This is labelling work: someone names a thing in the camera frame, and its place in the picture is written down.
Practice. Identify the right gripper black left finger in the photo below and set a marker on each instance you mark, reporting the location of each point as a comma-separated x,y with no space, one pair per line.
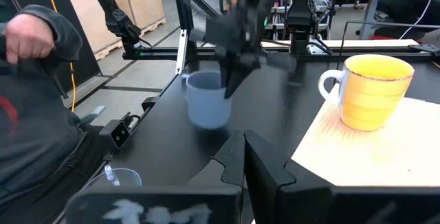
154,203

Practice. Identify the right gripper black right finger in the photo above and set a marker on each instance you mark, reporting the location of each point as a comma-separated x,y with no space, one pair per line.
309,203

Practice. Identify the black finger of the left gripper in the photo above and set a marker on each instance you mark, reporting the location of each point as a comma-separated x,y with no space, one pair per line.
239,79
225,71

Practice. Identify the clear plastic measuring cup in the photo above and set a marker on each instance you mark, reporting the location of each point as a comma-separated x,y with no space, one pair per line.
128,180

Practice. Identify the grey matte mug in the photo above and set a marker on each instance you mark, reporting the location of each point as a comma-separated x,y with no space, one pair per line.
206,107

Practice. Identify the yellow ceramic mug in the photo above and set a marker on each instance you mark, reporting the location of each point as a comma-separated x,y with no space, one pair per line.
374,97

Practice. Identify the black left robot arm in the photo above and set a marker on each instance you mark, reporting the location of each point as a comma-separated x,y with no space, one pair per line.
300,11

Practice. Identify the red bin storage rack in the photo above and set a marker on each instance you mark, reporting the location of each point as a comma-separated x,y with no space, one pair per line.
321,0

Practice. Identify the plywood shipping crate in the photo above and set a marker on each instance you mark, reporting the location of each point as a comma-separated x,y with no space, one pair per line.
137,0

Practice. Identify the person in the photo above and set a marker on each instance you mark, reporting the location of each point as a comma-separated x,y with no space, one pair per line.
34,131

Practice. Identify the person's hand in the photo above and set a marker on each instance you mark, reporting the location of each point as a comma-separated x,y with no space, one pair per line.
27,36

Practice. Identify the silver metal bracket strip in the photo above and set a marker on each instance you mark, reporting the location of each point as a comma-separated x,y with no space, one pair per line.
181,52

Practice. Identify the black aluminium table frame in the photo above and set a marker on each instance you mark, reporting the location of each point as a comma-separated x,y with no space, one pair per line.
184,11

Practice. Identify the black table-level camera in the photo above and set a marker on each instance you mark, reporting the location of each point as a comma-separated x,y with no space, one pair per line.
115,134

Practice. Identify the black frame wooden shelf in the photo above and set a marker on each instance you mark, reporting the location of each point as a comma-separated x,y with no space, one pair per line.
378,158

